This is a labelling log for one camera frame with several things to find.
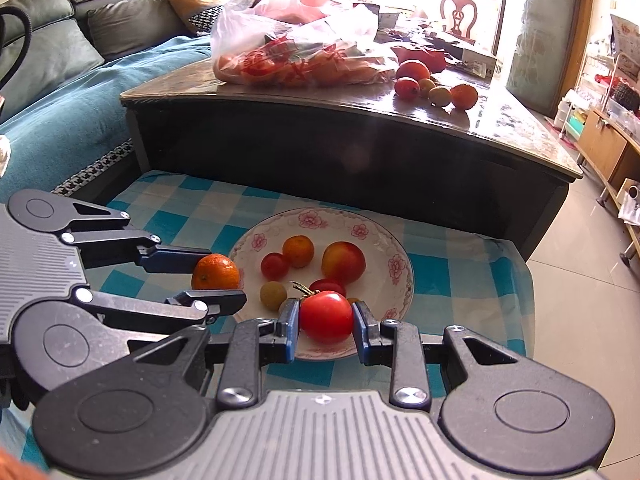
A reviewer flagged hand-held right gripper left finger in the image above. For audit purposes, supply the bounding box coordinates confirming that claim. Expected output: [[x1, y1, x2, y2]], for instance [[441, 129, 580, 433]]
[[117, 301, 301, 409]]

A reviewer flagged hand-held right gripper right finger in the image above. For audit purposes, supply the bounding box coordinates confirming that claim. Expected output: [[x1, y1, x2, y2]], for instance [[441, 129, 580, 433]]
[[351, 300, 531, 409]]

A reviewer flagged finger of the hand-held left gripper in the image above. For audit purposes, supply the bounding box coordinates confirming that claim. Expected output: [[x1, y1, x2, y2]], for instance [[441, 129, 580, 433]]
[[75, 287, 248, 356], [60, 199, 215, 275]]

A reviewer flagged red cherry tomato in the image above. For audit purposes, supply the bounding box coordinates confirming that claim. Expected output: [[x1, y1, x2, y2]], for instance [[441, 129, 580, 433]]
[[299, 290, 355, 345], [260, 252, 291, 282], [291, 278, 348, 299]]

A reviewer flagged white floral plate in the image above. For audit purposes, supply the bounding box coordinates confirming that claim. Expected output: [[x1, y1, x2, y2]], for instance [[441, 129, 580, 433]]
[[226, 207, 415, 362]]

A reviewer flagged large red-orange tomato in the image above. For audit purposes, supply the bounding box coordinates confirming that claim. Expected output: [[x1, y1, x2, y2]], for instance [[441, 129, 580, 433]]
[[321, 241, 367, 285]]

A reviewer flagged blue white checkered tablecloth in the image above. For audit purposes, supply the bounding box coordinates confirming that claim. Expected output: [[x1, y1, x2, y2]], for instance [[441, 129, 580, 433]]
[[0, 169, 536, 466]]

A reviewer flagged dark coffee table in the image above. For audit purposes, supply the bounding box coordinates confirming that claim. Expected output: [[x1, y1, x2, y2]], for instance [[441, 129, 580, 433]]
[[120, 52, 585, 263]]

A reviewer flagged grey-green throw pillow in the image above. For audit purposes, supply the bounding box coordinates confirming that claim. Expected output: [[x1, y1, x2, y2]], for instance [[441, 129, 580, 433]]
[[0, 17, 106, 123]]

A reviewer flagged clear plastic bag red print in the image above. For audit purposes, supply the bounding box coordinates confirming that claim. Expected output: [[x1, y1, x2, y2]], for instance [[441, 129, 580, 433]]
[[210, 0, 401, 88]]

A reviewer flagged houndstooth pillow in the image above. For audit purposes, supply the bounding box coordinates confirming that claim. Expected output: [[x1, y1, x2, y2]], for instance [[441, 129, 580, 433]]
[[189, 5, 226, 35]]

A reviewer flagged grey-green leather sofa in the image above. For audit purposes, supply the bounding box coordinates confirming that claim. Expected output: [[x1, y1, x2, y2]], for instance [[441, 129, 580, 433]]
[[0, 0, 261, 126]]

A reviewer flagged large red tomato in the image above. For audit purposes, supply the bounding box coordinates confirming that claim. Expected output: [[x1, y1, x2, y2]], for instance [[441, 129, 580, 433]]
[[397, 59, 432, 82]]

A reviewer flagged red packet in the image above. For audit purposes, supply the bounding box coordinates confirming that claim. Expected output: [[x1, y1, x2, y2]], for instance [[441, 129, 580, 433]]
[[390, 45, 447, 73]]

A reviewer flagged white storage cart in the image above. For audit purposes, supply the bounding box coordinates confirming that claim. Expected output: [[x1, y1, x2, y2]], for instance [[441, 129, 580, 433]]
[[555, 95, 591, 146]]

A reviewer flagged white appliance box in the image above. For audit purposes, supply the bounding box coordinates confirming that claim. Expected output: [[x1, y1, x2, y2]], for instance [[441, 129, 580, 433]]
[[618, 178, 640, 226]]

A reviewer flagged wooden TV stand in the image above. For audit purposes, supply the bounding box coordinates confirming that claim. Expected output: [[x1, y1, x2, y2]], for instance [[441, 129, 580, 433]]
[[580, 107, 640, 261]]

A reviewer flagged carved wooden chair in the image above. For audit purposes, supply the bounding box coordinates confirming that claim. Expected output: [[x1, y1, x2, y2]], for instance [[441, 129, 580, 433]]
[[439, 0, 478, 43]]

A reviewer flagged grey-green curtain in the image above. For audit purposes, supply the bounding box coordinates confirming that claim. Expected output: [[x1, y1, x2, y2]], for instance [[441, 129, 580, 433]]
[[505, 0, 583, 116]]

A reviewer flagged black cable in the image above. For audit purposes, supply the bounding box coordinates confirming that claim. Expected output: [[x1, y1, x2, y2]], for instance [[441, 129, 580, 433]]
[[0, 9, 33, 91]]

